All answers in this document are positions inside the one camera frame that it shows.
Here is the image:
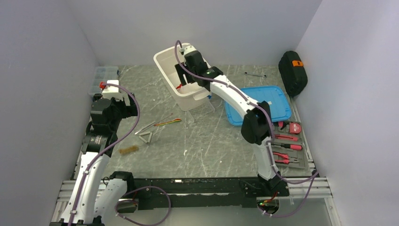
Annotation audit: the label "white plastic bin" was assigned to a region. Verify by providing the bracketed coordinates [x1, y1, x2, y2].
[153, 47, 212, 111]

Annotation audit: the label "red pliers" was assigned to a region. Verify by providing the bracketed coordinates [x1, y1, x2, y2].
[273, 152, 299, 164]

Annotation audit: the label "silver wrench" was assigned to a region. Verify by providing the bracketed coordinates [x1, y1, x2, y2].
[244, 72, 267, 78]

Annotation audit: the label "grey tool set tray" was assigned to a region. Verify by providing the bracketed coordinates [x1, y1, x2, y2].
[271, 121, 308, 169]

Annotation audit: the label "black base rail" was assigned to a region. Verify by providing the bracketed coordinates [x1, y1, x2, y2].
[122, 177, 290, 210]

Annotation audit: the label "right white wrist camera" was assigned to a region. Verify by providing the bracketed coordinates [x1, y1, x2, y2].
[181, 45, 197, 56]

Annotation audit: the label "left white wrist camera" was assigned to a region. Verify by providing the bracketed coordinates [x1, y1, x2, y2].
[99, 80, 122, 101]

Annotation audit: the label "clear compartment organizer box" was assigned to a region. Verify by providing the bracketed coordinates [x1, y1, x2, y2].
[88, 66, 120, 97]

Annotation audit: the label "brown test tube brush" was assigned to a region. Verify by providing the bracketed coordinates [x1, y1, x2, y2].
[119, 145, 139, 155]

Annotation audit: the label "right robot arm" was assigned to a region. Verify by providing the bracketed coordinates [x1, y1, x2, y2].
[178, 49, 278, 195]

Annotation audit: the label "red handled screwdriver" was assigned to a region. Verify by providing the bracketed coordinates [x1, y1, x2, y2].
[272, 144, 303, 151]

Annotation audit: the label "red utility knife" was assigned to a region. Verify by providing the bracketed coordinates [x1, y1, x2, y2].
[275, 134, 299, 142]

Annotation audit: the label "clear test tube rack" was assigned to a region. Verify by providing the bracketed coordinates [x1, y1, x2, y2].
[186, 101, 215, 123]

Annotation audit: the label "black tool case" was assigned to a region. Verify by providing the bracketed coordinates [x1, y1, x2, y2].
[278, 51, 308, 97]

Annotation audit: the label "red tape measure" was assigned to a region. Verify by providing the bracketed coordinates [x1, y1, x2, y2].
[287, 122, 302, 134]

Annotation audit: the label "blue plastic tray lid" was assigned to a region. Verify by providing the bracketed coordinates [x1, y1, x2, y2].
[225, 86, 292, 126]

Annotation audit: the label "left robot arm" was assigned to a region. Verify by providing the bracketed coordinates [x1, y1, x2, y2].
[50, 93, 140, 226]

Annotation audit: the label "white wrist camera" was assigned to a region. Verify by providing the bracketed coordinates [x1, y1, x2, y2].
[99, 80, 122, 101]
[181, 45, 197, 56]

